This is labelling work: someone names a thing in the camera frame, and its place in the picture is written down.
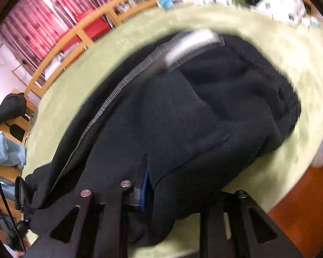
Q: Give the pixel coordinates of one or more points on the white black-dotted pillow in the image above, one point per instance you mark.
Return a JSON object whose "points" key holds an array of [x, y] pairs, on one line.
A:
{"points": [[282, 2]]}

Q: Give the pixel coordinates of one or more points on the light blue towel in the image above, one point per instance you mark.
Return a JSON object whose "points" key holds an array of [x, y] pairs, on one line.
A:
{"points": [[8, 150]]}

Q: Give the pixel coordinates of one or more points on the black pants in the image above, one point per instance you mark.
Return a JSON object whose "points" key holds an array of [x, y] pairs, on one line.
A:
{"points": [[191, 113]]}

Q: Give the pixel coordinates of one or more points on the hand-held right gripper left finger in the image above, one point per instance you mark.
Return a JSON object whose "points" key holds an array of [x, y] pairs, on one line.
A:
{"points": [[144, 193]]}

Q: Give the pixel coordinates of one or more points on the red striped curtain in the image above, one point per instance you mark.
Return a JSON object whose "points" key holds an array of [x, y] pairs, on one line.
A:
{"points": [[56, 2]]}

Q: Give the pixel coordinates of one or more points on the green blanket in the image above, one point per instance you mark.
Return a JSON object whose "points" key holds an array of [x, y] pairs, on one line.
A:
{"points": [[298, 53]]}

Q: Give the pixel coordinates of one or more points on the red chair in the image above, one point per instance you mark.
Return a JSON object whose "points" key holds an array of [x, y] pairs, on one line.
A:
{"points": [[97, 29]]}

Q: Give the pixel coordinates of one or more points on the printed figure pillow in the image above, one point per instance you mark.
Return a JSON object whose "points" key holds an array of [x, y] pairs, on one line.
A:
{"points": [[167, 1]]}

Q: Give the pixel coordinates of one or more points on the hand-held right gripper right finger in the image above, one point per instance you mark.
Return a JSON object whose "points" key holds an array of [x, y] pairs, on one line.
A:
{"points": [[214, 225]]}

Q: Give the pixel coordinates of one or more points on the black cloth on bedpost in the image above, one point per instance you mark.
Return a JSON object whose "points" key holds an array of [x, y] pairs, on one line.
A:
{"points": [[8, 110]]}

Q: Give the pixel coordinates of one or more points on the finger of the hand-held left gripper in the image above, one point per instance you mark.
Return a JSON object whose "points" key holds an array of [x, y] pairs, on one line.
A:
{"points": [[22, 193]]}

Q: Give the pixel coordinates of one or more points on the wooden bed frame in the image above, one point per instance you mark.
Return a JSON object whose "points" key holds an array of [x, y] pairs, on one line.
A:
{"points": [[78, 35]]}

